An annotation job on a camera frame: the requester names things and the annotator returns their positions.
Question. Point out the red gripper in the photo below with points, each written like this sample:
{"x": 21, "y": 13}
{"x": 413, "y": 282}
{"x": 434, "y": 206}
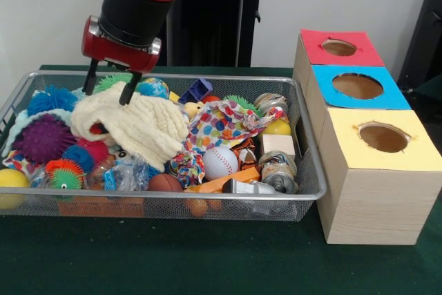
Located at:
{"x": 117, "y": 55}

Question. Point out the cream knitted cloth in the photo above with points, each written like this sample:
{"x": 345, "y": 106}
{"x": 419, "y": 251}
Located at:
{"x": 145, "y": 125}

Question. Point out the tiger plush toy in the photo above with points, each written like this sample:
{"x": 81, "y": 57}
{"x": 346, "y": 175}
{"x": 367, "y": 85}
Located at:
{"x": 247, "y": 155}

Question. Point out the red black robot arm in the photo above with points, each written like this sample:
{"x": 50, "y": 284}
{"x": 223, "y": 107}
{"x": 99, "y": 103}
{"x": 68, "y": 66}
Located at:
{"x": 138, "y": 5}

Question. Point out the shallow mesh bin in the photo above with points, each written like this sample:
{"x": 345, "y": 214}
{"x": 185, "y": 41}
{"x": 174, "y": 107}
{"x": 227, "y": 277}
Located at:
{"x": 165, "y": 194}

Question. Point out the wooden box with three holes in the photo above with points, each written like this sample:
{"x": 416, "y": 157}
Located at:
{"x": 380, "y": 205}

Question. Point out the globe print ball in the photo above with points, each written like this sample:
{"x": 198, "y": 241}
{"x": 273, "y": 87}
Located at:
{"x": 155, "y": 88}

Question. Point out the blue puffer ball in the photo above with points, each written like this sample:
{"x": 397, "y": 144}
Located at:
{"x": 52, "y": 99}

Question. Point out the blue building block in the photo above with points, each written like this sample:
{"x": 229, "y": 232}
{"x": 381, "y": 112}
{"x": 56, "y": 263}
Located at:
{"x": 197, "y": 91}

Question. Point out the purple spiky ball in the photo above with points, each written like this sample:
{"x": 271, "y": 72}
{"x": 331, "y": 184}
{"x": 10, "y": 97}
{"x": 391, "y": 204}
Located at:
{"x": 45, "y": 139}

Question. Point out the polka dot cloth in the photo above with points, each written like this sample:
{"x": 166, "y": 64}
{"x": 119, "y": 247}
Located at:
{"x": 217, "y": 125}

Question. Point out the white baseball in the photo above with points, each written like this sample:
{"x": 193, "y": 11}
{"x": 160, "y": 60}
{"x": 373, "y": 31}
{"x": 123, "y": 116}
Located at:
{"x": 219, "y": 163}

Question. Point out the yellow smooth ball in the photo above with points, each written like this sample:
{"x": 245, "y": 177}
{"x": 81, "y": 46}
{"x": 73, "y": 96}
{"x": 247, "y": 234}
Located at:
{"x": 12, "y": 181}

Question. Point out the plain wooden cube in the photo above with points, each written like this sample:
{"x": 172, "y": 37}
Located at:
{"x": 276, "y": 144}

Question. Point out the crushed drink can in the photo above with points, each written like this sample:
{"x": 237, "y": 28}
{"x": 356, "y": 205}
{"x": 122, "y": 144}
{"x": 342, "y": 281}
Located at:
{"x": 276, "y": 170}

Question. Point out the black chair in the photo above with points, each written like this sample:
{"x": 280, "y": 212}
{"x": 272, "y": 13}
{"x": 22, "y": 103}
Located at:
{"x": 428, "y": 32}

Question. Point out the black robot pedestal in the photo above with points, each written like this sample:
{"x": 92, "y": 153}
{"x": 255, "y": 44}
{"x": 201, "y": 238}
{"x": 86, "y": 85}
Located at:
{"x": 214, "y": 15}

